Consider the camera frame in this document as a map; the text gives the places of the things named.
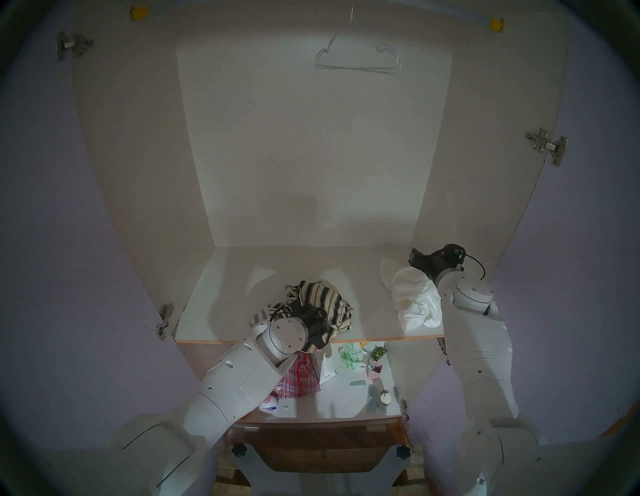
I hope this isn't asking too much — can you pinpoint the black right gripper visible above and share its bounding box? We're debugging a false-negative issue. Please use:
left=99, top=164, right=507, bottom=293
left=409, top=248, right=461, bottom=281

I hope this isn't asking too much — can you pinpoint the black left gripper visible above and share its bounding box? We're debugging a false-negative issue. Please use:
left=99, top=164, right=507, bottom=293
left=298, top=305, right=334, bottom=352

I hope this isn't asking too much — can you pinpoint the black beige striped top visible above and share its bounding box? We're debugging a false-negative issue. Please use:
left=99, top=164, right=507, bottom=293
left=285, top=280, right=354, bottom=331

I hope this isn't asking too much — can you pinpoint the grey white striped top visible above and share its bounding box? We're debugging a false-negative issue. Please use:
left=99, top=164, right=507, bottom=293
left=249, top=300, right=301, bottom=332

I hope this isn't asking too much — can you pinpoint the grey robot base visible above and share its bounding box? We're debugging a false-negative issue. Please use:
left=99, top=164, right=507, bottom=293
left=231, top=442, right=416, bottom=496

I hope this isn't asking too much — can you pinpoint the green white crumpled wrapper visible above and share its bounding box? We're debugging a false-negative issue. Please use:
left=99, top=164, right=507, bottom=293
left=339, top=342, right=369, bottom=371

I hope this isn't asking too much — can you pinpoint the red plaid woven bag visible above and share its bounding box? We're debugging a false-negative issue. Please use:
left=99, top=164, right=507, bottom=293
left=275, top=350, right=322, bottom=400

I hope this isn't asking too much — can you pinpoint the brown wooden drawer front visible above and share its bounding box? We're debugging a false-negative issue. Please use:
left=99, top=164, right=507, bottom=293
left=227, top=425, right=411, bottom=474

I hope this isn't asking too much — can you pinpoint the lavender wardrobe door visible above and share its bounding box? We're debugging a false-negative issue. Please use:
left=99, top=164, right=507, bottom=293
left=415, top=30, right=640, bottom=451
left=0, top=35, right=226, bottom=471

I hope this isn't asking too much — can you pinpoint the metal closet rod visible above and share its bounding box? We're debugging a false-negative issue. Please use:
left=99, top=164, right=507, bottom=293
left=131, top=0, right=504, bottom=29

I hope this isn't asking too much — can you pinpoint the white wire hanger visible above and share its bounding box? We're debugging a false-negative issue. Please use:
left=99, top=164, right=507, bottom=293
left=315, top=6, right=402, bottom=76

